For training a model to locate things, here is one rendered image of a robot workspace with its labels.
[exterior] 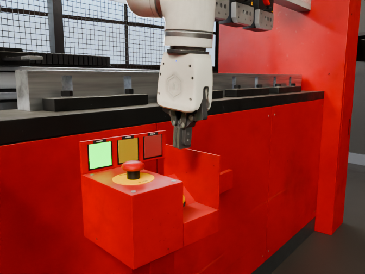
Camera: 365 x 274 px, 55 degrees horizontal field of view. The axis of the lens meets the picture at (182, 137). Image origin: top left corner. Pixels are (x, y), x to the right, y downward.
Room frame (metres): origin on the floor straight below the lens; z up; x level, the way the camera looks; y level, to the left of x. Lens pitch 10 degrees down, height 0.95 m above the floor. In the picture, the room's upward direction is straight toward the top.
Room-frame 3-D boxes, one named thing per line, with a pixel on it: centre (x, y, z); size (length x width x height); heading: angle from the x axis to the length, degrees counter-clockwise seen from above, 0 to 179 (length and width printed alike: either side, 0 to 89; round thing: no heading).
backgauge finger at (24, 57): (0.97, 0.46, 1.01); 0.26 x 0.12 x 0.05; 51
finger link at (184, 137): (0.62, -0.01, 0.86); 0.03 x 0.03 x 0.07; 43
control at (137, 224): (0.62, 0.06, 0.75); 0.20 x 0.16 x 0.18; 133
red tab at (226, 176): (1.18, -0.13, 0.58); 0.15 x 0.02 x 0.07; 141
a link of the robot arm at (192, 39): (0.62, -0.01, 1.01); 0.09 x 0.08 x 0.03; 43
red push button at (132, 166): (0.58, 0.08, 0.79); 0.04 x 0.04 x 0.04
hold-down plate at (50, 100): (0.92, 0.22, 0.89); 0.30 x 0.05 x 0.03; 141
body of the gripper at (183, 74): (0.62, -0.01, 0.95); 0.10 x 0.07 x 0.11; 43
